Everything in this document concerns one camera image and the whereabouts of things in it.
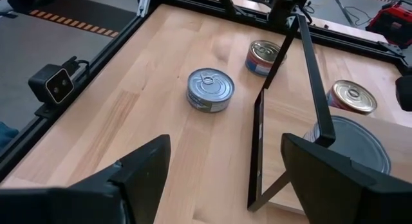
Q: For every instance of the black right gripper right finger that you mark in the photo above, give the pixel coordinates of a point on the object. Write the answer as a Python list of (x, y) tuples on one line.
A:
[(328, 185)]

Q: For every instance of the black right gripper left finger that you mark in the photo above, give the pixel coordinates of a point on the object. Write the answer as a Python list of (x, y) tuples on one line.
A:
[(145, 179)]

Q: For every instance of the green label tuna can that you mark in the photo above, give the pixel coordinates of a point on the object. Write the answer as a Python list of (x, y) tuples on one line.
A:
[(360, 146)]

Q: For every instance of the blue red salmon can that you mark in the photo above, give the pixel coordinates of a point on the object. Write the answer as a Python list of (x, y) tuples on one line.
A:
[(262, 55), (352, 96)]

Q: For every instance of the green albacore pull-tab can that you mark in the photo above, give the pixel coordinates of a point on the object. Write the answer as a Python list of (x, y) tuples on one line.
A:
[(210, 89)]

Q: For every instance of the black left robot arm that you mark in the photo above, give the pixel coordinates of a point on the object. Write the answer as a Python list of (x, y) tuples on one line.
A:
[(289, 5)]

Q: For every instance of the blue fabric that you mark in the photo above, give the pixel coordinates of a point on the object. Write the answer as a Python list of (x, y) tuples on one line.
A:
[(6, 134)]

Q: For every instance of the red tool case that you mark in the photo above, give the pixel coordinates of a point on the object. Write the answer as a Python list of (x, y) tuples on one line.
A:
[(391, 22)]

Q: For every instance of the black table-level camera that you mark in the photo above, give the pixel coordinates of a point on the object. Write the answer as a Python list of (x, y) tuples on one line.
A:
[(51, 84)]

